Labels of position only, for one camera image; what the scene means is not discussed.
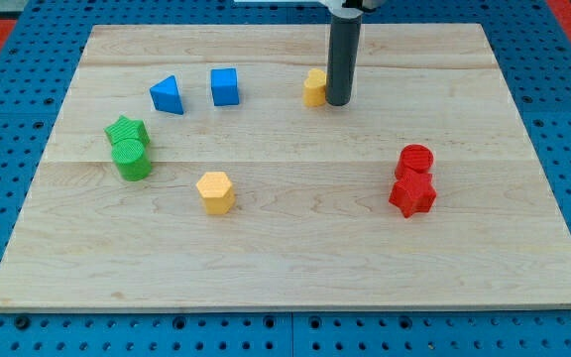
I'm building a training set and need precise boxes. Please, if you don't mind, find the red cylinder block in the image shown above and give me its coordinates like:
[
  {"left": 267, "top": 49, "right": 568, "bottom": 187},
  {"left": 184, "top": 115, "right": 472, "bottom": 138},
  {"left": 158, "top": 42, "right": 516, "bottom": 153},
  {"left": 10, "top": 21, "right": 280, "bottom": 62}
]
[{"left": 395, "top": 144, "right": 434, "bottom": 179}]

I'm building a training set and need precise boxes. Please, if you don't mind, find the yellow heart block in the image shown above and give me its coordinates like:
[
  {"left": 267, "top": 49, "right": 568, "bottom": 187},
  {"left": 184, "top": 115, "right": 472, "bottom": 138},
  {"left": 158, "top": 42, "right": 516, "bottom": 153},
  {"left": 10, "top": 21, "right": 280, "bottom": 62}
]
[{"left": 302, "top": 68, "right": 326, "bottom": 107}]

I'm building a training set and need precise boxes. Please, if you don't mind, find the green star block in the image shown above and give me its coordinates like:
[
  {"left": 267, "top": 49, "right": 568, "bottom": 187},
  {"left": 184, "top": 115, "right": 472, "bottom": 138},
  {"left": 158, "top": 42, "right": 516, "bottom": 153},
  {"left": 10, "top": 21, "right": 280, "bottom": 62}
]
[{"left": 104, "top": 115, "right": 151, "bottom": 146}]

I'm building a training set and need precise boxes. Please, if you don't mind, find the wooden board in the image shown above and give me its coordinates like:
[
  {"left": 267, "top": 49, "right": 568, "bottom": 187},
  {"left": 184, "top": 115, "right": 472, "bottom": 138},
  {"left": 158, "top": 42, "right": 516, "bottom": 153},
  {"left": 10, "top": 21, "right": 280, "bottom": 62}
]
[{"left": 0, "top": 24, "right": 571, "bottom": 313}]

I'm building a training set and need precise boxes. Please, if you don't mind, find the blue triangle block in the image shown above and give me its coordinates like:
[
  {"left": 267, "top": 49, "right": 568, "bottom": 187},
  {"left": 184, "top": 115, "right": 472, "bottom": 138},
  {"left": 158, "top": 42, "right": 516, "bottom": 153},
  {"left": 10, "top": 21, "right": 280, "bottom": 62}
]
[{"left": 150, "top": 75, "right": 184, "bottom": 115}]

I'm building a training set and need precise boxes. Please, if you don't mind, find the blue cube block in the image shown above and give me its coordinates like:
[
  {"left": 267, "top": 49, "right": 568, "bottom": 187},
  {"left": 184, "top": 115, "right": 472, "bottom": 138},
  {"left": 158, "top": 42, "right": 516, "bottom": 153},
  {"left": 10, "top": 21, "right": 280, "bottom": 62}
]
[{"left": 210, "top": 67, "right": 240, "bottom": 106}]

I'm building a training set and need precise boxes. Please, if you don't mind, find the yellow hexagon block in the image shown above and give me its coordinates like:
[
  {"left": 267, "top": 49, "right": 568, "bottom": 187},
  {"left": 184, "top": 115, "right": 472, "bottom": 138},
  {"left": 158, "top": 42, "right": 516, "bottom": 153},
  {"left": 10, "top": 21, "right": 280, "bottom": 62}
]
[{"left": 195, "top": 172, "right": 235, "bottom": 215}]

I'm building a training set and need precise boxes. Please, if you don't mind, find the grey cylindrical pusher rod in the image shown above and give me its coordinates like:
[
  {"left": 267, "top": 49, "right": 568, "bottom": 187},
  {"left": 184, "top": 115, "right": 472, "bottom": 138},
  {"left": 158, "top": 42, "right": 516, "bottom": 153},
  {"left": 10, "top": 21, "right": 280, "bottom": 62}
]
[{"left": 325, "top": 15, "right": 362, "bottom": 106}]

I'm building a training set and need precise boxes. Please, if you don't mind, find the green cylinder block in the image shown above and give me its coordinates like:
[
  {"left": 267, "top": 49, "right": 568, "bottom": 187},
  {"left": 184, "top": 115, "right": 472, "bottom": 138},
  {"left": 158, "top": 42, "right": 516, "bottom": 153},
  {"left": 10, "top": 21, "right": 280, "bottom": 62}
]
[{"left": 111, "top": 139, "right": 152, "bottom": 181}]

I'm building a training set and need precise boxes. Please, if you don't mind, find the red star block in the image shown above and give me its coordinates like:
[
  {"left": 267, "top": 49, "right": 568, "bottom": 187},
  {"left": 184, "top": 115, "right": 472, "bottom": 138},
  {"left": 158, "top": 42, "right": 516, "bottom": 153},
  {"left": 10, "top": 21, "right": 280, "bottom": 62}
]
[{"left": 389, "top": 170, "right": 437, "bottom": 218}]

